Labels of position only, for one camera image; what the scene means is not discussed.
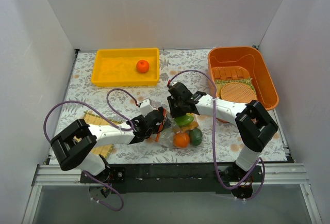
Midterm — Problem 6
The clear zip top bag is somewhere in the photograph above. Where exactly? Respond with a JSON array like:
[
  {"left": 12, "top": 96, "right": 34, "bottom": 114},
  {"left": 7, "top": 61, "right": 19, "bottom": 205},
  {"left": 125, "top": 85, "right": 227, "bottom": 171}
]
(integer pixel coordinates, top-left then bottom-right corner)
[{"left": 148, "top": 109, "right": 203, "bottom": 149}]

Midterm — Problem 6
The orange fake tangerine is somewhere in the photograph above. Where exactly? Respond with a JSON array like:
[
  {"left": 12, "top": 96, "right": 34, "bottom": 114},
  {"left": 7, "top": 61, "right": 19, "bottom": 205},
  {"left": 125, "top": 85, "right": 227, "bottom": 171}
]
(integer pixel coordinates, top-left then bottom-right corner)
[
  {"left": 173, "top": 133, "right": 190, "bottom": 148},
  {"left": 136, "top": 59, "right": 150, "bottom": 73}
]

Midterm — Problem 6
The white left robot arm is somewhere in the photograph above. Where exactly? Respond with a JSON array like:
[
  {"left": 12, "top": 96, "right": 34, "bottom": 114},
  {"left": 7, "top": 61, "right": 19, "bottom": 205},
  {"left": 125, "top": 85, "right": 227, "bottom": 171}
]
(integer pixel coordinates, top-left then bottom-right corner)
[{"left": 51, "top": 107, "right": 164, "bottom": 183}]

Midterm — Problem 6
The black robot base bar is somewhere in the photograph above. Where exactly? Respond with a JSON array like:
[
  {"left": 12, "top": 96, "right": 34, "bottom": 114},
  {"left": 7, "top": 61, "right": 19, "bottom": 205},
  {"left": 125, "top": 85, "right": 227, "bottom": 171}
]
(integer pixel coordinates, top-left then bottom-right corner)
[{"left": 79, "top": 162, "right": 263, "bottom": 195}]

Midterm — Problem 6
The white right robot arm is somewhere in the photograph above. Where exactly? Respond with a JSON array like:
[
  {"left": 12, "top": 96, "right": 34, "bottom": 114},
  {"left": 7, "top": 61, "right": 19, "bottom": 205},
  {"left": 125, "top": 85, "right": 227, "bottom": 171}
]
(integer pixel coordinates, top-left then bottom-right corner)
[{"left": 168, "top": 82, "right": 278, "bottom": 182}]

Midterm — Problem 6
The green fake pepper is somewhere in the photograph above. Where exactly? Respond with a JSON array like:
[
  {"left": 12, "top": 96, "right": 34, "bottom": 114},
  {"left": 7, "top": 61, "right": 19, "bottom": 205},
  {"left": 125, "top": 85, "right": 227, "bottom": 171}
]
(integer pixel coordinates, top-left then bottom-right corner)
[{"left": 174, "top": 114, "right": 194, "bottom": 127}]

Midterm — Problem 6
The dark green fake avocado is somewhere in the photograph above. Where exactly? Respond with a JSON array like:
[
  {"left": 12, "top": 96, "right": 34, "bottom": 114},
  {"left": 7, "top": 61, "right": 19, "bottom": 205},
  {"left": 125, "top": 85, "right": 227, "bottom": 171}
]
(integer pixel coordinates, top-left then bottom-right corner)
[{"left": 189, "top": 127, "right": 203, "bottom": 147}]

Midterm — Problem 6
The green bamboo mat in tub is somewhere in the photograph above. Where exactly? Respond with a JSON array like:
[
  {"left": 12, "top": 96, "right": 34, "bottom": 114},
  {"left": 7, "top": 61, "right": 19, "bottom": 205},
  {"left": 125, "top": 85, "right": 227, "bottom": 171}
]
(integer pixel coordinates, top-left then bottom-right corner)
[{"left": 215, "top": 78, "right": 256, "bottom": 98}]

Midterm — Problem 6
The square bamboo mat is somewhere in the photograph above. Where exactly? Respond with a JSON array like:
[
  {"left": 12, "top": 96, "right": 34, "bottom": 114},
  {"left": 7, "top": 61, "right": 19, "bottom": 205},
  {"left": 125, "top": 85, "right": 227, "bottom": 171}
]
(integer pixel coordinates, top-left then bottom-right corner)
[{"left": 83, "top": 111, "right": 114, "bottom": 159}]

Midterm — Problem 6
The round woven bamboo basket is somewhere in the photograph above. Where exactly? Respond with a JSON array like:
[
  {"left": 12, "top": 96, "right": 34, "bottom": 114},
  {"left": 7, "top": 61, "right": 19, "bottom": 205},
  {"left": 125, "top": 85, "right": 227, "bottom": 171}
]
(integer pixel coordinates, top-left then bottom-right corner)
[{"left": 220, "top": 82, "right": 257, "bottom": 103}]

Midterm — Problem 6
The yellow plastic tray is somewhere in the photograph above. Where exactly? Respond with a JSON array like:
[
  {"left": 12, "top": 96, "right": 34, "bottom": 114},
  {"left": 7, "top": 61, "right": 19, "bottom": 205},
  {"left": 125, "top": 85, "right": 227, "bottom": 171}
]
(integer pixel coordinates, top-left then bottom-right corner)
[{"left": 91, "top": 48, "right": 160, "bottom": 87}]

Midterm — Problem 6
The orange plastic tub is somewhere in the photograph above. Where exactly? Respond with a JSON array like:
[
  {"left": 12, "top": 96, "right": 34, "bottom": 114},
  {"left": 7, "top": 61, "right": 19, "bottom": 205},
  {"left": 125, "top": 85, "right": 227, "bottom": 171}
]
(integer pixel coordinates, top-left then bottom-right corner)
[{"left": 208, "top": 46, "right": 279, "bottom": 110}]

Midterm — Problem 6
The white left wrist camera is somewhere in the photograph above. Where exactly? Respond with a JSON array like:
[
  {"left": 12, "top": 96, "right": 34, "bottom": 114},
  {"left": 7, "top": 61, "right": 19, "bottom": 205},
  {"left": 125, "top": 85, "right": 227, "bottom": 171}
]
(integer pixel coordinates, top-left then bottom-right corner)
[{"left": 139, "top": 99, "right": 154, "bottom": 116}]

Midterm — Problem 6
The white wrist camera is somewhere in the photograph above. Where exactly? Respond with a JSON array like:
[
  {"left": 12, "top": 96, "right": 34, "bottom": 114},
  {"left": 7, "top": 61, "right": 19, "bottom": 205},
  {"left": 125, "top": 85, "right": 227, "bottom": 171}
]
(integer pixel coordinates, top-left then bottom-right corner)
[
  {"left": 139, "top": 99, "right": 154, "bottom": 116},
  {"left": 169, "top": 82, "right": 177, "bottom": 87}
]

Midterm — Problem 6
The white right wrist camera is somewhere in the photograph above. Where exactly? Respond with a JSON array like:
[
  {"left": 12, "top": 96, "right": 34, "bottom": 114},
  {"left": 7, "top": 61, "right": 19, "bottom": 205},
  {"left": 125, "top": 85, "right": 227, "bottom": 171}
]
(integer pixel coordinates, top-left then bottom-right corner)
[{"left": 169, "top": 82, "right": 177, "bottom": 87}]

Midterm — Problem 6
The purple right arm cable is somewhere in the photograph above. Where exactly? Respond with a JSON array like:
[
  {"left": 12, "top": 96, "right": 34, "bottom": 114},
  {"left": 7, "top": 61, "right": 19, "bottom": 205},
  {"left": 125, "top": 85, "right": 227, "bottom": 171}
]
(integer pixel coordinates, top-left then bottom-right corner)
[{"left": 166, "top": 69, "right": 265, "bottom": 200}]

